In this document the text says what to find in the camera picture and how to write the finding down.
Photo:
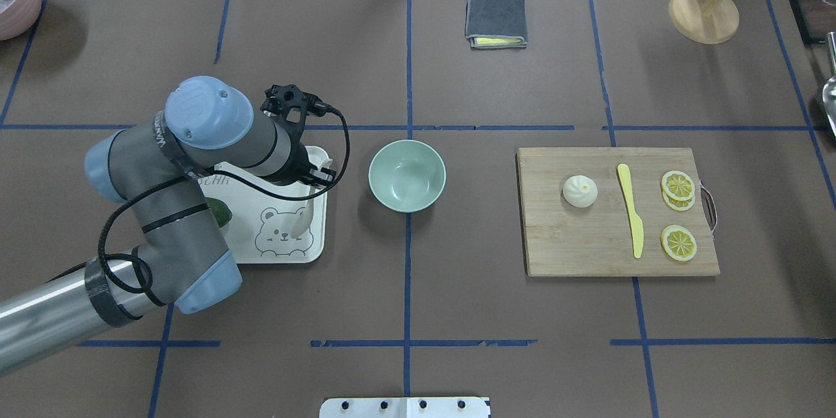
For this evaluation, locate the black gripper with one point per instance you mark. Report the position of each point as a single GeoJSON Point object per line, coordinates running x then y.
{"type": "Point", "coordinates": [297, 164]}

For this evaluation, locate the white steamed bun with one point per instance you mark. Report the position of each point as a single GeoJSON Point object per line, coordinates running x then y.
{"type": "Point", "coordinates": [580, 191]}

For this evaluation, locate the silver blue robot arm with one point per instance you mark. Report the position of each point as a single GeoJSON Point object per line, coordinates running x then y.
{"type": "Point", "coordinates": [162, 245]}

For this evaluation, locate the green ceramic bowl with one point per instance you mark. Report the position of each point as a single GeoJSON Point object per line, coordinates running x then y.
{"type": "Point", "coordinates": [407, 176]}

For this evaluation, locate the pink bowl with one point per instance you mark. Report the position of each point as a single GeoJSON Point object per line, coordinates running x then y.
{"type": "Point", "coordinates": [18, 16]}

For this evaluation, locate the white bear tray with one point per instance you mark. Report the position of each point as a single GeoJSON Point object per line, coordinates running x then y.
{"type": "Point", "coordinates": [271, 225]}

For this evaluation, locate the green avocado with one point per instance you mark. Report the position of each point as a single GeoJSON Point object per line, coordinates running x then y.
{"type": "Point", "coordinates": [220, 211]}

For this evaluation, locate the grey folded cloth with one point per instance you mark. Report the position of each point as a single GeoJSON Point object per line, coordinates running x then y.
{"type": "Point", "coordinates": [496, 24]}

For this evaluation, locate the white mounting plate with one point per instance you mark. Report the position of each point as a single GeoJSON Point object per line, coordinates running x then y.
{"type": "Point", "coordinates": [427, 406]}

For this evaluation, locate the wooden cutting board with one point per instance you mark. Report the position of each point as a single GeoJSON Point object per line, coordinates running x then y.
{"type": "Point", "coordinates": [562, 240]}

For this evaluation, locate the yellow plastic knife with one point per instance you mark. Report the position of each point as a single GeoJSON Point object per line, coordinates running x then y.
{"type": "Point", "coordinates": [637, 229]}

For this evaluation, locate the stacked lemon slice top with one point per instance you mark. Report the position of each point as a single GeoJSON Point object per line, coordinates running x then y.
{"type": "Point", "coordinates": [678, 186]}

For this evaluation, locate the stacked lemon slice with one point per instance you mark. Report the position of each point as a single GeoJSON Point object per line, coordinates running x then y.
{"type": "Point", "coordinates": [678, 186]}
{"type": "Point", "coordinates": [677, 205]}

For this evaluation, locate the stacked lemon slice bottom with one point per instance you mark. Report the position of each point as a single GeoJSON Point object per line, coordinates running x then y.
{"type": "Point", "coordinates": [677, 205]}

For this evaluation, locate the wooden mug tree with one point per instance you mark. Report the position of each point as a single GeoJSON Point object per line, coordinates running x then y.
{"type": "Point", "coordinates": [709, 22]}

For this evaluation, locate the metal tray with glass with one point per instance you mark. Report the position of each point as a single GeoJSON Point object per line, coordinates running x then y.
{"type": "Point", "coordinates": [815, 19]}

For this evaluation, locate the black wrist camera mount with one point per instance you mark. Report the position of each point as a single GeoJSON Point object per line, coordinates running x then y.
{"type": "Point", "coordinates": [289, 107]}

